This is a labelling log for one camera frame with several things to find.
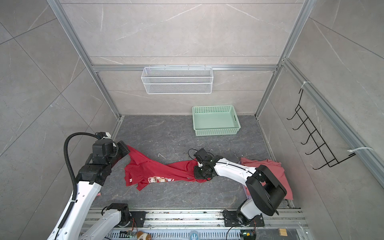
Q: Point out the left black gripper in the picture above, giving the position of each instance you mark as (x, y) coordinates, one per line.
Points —
(121, 147)

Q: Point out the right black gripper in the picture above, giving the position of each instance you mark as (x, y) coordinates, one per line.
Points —
(197, 175)

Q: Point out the red t shirt with print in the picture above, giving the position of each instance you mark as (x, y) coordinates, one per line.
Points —
(142, 171)

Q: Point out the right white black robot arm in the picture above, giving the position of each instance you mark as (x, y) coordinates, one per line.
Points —
(266, 191)

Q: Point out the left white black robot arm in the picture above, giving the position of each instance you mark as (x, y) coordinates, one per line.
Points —
(87, 183)

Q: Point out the green plastic basket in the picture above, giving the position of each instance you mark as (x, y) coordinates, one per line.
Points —
(215, 120)

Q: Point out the pink folded t shirt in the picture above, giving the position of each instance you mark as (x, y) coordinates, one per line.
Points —
(276, 168)

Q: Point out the green circuit board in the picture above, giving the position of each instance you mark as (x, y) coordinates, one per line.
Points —
(248, 235)

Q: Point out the brown white round object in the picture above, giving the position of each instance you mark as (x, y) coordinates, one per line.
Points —
(143, 236)

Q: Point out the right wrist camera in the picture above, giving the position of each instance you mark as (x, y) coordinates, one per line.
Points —
(202, 156)

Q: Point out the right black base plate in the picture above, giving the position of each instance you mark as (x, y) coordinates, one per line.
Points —
(235, 219)

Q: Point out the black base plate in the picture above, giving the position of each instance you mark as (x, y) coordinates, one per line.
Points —
(133, 219)
(235, 219)

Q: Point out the aluminium rail base frame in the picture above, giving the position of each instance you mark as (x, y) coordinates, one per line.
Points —
(290, 224)

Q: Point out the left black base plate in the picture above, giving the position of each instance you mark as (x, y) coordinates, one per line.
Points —
(133, 219)

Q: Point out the white wire mesh shelf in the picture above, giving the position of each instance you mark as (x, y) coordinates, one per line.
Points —
(177, 80)

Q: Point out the black wire hook rack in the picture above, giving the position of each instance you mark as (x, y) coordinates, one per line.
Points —
(315, 136)

